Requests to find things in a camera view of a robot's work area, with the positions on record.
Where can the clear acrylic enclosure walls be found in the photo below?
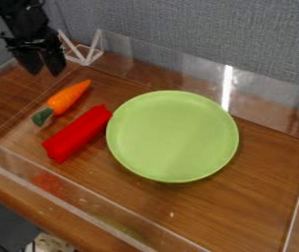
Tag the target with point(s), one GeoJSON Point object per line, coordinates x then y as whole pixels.
{"type": "Point", "coordinates": [104, 209]}

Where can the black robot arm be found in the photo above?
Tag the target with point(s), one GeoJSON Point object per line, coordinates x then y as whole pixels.
{"type": "Point", "coordinates": [24, 18]}

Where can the clear acrylic corner bracket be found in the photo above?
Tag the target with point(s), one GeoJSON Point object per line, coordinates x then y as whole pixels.
{"type": "Point", "coordinates": [78, 53]}

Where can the orange toy carrot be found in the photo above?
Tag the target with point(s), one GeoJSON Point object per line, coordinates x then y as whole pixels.
{"type": "Point", "coordinates": [61, 101]}

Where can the light green plate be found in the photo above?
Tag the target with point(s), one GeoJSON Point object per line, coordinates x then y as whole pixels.
{"type": "Point", "coordinates": [172, 136]}

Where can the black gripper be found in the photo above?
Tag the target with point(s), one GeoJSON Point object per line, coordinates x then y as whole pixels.
{"type": "Point", "coordinates": [25, 49]}

